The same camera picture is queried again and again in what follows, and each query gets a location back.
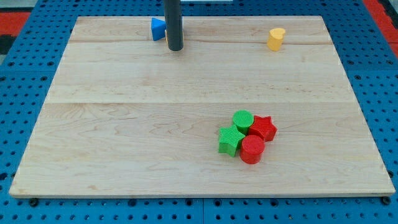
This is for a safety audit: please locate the green star block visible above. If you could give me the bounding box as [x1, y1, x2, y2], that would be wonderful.
[218, 124, 245, 157]

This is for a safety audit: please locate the green cylinder block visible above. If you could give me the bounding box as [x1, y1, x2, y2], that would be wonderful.
[232, 110, 254, 135]

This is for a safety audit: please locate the red cylinder block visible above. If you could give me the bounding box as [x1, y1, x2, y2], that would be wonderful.
[239, 135, 266, 164]

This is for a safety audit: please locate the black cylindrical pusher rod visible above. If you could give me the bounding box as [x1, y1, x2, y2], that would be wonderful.
[164, 0, 183, 51]

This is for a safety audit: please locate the light wooden board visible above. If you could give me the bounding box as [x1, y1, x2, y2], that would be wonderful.
[9, 16, 396, 198]

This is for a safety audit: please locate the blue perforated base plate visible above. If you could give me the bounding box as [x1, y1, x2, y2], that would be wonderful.
[1, 0, 397, 223]

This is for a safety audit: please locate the yellow block behind rod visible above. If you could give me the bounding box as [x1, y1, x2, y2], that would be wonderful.
[165, 30, 169, 45]

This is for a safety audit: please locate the red star block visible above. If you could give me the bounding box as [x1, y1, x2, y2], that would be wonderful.
[248, 115, 277, 142]

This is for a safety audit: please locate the blue triangle block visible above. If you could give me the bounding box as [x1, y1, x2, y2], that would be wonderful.
[151, 17, 166, 41]

